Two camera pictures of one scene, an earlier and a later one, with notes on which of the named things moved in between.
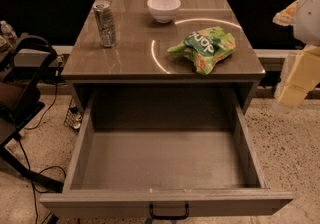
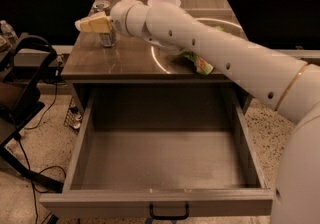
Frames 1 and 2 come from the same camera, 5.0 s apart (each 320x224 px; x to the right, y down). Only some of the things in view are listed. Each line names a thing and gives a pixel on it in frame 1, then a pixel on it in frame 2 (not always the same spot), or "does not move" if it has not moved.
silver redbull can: (106, 23) does not move
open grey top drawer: (165, 151) does not move
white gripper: (309, 18) -> (118, 18)
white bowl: (163, 8) does not move
